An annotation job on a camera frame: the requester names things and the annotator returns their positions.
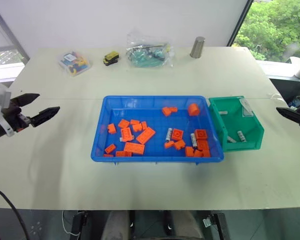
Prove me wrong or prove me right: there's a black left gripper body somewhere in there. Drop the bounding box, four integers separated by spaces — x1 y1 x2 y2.
1 97 32 133

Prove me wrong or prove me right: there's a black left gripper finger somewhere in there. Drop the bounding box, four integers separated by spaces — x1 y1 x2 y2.
11 93 41 108
30 106 61 128

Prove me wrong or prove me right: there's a clear box of coloured parts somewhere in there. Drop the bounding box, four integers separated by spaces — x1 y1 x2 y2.
56 50 94 78

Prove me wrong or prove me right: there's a blue and white object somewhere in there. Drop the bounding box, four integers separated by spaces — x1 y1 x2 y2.
288 98 300 111

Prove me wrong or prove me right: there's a clear label holder on bin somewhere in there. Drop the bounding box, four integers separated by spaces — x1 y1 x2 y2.
239 98 254 118

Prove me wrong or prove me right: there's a green plastic bin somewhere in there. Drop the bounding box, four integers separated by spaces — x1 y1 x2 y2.
208 95 265 153

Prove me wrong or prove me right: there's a yellow and black gadget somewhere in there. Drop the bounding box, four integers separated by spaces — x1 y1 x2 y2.
102 51 121 67

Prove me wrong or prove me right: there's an orange square building block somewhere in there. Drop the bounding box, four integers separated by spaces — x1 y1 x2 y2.
196 139 211 152
171 128 184 142
194 128 209 142

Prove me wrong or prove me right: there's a long orange building block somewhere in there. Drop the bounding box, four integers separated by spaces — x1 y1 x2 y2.
123 141 146 156
135 126 157 145

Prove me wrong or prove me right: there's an orange rounded building block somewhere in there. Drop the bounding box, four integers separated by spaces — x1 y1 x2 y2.
187 102 201 117

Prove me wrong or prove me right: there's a blue plastic tray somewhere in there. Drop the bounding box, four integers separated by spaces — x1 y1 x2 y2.
90 94 225 164

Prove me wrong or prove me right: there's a grey metal cup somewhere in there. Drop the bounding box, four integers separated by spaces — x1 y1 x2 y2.
189 36 207 59

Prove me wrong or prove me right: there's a clear plastic bag of parts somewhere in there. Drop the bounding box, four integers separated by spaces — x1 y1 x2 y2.
125 29 176 69

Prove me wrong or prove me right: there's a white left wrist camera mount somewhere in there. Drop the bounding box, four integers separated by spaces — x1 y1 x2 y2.
0 81 16 138

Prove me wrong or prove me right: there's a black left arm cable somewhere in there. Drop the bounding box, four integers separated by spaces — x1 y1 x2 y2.
0 181 31 240

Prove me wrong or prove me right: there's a thin white cable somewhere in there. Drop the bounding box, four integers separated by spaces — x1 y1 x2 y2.
61 209 81 236

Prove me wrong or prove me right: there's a black table leg bracket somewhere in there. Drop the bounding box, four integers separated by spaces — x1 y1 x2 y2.
69 210 89 240
201 211 232 240

